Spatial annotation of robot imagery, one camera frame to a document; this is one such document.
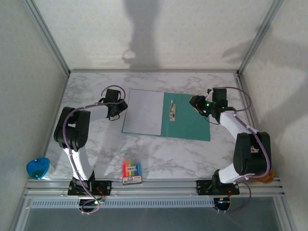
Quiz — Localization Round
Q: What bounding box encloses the green file folder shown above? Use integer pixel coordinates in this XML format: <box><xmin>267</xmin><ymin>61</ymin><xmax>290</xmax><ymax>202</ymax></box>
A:
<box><xmin>121</xmin><ymin>88</ymin><xmax>211</xmax><ymax>142</ymax></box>

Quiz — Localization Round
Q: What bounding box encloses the metal folder fastener clip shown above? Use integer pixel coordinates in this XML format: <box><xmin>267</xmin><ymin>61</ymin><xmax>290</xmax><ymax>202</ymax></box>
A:
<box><xmin>169</xmin><ymin>100</ymin><xmax>178</xmax><ymax>122</ymax></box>

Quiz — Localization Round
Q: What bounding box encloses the pack of coloured markers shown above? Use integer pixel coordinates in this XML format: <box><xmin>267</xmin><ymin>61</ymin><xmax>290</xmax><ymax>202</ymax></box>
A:
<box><xmin>122</xmin><ymin>157</ymin><xmax>143</xmax><ymax>186</ymax></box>

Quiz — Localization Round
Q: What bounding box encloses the brown teddy bear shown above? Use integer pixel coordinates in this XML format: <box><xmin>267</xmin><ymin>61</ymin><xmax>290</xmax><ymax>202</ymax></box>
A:
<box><xmin>250</xmin><ymin>169</ymin><xmax>275</xmax><ymax>184</ymax></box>

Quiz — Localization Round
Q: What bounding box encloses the blue lidded plastic container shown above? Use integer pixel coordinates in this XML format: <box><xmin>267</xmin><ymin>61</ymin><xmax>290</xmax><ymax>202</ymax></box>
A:
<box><xmin>26</xmin><ymin>157</ymin><xmax>51</xmax><ymax>180</ymax></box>

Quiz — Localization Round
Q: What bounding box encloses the aluminium side rail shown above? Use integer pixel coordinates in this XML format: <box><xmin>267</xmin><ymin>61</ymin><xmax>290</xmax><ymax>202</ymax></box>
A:
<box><xmin>234</xmin><ymin>73</ymin><xmax>263</xmax><ymax>154</ymax></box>

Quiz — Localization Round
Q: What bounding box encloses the aluminium back rail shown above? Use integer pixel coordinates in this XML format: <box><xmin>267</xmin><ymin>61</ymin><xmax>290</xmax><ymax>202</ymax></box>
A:
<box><xmin>69</xmin><ymin>69</ymin><xmax>239</xmax><ymax>74</ymax></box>

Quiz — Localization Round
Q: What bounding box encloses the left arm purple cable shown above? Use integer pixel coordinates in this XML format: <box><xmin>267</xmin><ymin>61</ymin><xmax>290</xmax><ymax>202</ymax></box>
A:
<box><xmin>62</xmin><ymin>85</ymin><xmax>126</xmax><ymax>215</ymax></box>

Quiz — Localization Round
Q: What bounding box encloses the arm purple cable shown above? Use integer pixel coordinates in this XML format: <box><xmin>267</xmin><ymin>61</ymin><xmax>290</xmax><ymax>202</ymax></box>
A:
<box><xmin>206</xmin><ymin>86</ymin><xmax>271</xmax><ymax>214</ymax></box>
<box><xmin>62</xmin><ymin>85</ymin><xmax>126</xmax><ymax>215</ymax></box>

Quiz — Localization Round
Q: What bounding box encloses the aluminium frame post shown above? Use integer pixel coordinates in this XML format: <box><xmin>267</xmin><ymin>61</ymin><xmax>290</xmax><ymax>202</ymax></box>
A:
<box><xmin>236</xmin><ymin>0</ymin><xmax>285</xmax><ymax>77</ymax></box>
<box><xmin>23</xmin><ymin>0</ymin><xmax>71</xmax><ymax>76</ymax></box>

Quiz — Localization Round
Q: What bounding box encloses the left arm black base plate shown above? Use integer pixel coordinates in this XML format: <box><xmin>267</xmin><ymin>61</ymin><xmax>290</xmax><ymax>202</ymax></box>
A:
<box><xmin>67</xmin><ymin>180</ymin><xmax>113</xmax><ymax>196</ymax></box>

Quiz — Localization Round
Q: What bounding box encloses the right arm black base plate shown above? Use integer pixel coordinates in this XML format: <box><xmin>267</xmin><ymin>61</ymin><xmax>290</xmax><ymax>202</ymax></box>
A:
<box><xmin>196</xmin><ymin>179</ymin><xmax>241</xmax><ymax>195</ymax></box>

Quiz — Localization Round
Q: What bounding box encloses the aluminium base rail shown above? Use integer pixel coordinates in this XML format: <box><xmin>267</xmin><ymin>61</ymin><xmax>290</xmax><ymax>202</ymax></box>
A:
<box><xmin>23</xmin><ymin>177</ymin><xmax>286</xmax><ymax>199</ymax></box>

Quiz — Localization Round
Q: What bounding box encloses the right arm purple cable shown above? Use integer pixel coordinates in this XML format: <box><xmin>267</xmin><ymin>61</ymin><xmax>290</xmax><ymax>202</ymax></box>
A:
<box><xmin>206</xmin><ymin>86</ymin><xmax>271</xmax><ymax>214</ymax></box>

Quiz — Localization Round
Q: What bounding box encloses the slotted grey cable duct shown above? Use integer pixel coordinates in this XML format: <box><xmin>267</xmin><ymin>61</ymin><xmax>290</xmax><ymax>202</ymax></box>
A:
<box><xmin>31</xmin><ymin>199</ymin><xmax>216</xmax><ymax>209</ymax></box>

